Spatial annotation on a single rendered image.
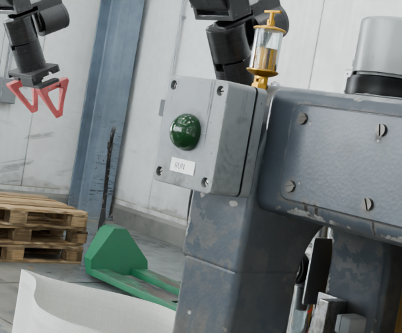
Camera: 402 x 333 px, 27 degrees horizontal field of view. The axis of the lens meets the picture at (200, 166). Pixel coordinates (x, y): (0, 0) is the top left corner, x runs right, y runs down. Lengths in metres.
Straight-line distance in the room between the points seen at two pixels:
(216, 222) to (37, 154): 8.68
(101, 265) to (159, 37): 3.66
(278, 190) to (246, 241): 0.05
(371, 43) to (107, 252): 5.65
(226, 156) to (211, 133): 0.02
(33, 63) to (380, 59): 1.01
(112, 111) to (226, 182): 8.64
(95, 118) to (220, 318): 8.92
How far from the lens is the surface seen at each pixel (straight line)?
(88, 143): 9.64
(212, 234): 0.71
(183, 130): 0.66
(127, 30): 9.34
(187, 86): 0.68
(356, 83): 0.77
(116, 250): 6.40
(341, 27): 7.47
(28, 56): 1.66
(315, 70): 7.56
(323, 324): 0.85
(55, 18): 1.68
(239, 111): 0.66
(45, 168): 9.45
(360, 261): 0.87
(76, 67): 9.53
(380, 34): 0.77
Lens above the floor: 1.29
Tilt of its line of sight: 3 degrees down
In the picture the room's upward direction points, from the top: 10 degrees clockwise
